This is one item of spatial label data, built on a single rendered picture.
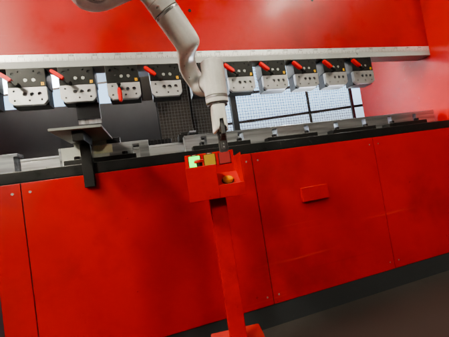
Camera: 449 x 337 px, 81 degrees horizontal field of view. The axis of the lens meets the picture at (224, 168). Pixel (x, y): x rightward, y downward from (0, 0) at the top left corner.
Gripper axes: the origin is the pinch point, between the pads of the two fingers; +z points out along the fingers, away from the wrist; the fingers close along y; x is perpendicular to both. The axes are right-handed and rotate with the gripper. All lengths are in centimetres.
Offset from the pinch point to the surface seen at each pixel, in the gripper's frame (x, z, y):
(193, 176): -12.6, 9.0, 5.8
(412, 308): 78, 85, -10
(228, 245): -3.8, 36.2, 3.1
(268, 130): 32, -7, -43
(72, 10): -57, -74, -36
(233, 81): 16, -35, -42
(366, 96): 149, -31, -118
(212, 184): -6.6, 12.7, 6.1
